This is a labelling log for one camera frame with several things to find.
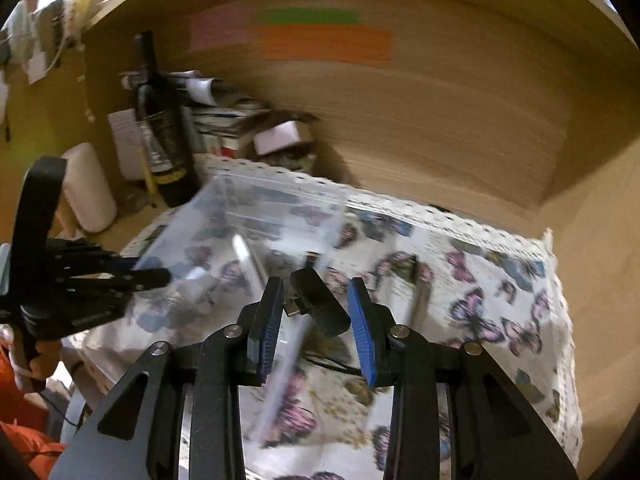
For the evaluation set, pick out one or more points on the clear plastic container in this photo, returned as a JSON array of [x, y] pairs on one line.
[[260, 210]]

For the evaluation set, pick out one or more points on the yellow ribbon roll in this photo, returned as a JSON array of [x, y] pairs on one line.
[[82, 12]]

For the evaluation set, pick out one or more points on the green sticky note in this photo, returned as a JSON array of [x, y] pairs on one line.
[[312, 16]]

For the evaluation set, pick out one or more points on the pink sticky note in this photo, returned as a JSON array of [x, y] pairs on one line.
[[220, 27]]

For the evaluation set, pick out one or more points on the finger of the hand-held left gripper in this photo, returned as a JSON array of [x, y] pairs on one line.
[[90, 257], [125, 285]]

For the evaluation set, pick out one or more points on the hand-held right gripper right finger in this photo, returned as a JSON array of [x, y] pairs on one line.
[[362, 337]]

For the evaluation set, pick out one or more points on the orange clothing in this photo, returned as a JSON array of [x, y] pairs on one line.
[[22, 440]]

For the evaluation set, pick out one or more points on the stack of books and papers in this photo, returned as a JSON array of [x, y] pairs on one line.
[[225, 120]]

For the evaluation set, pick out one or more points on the dark small object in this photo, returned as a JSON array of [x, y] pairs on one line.
[[415, 290]]

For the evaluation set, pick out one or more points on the white handwritten note paper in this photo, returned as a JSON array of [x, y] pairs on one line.
[[125, 145]]

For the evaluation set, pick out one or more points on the dark wine bottle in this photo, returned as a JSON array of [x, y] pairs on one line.
[[170, 150]]

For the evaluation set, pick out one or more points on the black lace ribbon roll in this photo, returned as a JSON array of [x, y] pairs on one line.
[[57, 22]]

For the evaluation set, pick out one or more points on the orange sticky note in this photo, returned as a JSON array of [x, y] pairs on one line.
[[325, 45]]

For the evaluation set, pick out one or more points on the white blank card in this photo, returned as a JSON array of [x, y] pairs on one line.
[[277, 137]]

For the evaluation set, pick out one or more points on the butterfly print lace cloth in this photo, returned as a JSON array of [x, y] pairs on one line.
[[480, 310]]

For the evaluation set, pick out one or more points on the black USB adapter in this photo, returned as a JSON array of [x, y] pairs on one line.
[[320, 300]]

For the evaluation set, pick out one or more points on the person's left hand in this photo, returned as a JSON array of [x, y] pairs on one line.
[[44, 357]]

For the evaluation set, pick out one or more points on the pile of coins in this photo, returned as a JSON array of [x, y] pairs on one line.
[[295, 159]]

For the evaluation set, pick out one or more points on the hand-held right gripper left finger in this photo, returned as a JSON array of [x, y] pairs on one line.
[[267, 332]]

